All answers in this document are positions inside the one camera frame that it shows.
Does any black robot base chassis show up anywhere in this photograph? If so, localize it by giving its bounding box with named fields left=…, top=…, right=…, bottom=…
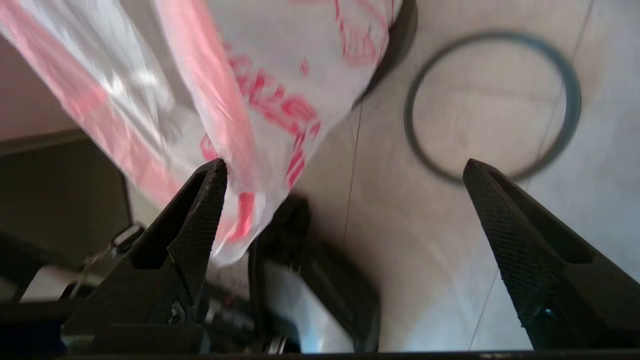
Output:
left=0, top=195, right=382, bottom=355

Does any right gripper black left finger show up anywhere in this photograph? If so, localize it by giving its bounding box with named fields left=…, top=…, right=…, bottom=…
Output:
left=62, top=159, right=228, bottom=353

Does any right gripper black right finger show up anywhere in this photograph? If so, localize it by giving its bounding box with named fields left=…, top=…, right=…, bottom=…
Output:
left=462, top=159, right=640, bottom=351

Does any black round trash bin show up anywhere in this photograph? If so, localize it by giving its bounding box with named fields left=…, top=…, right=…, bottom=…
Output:
left=350, top=0, right=419, bottom=108

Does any grey bin rim ring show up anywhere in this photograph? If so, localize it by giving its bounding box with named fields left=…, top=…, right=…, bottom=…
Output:
left=403, top=31, right=584, bottom=187

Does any fresh white orange-printed bag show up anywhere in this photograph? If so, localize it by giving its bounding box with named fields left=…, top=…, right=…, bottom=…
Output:
left=0, top=0, right=401, bottom=266

